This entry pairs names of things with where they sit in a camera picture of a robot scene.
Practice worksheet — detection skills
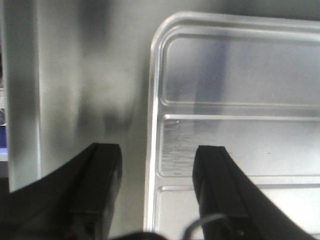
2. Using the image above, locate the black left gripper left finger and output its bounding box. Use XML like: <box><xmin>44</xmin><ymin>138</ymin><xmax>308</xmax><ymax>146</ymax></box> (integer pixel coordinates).
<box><xmin>0</xmin><ymin>143</ymin><xmax>122</xmax><ymax>240</ymax></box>

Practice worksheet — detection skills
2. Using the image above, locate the small silver tray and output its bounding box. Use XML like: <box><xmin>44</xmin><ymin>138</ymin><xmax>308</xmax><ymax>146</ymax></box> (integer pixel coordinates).
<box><xmin>143</xmin><ymin>11</ymin><xmax>320</xmax><ymax>240</ymax></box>

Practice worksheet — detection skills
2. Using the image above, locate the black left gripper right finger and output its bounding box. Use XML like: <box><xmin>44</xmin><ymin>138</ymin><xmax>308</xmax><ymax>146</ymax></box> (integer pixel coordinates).
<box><xmin>192</xmin><ymin>145</ymin><xmax>320</xmax><ymax>240</ymax></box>

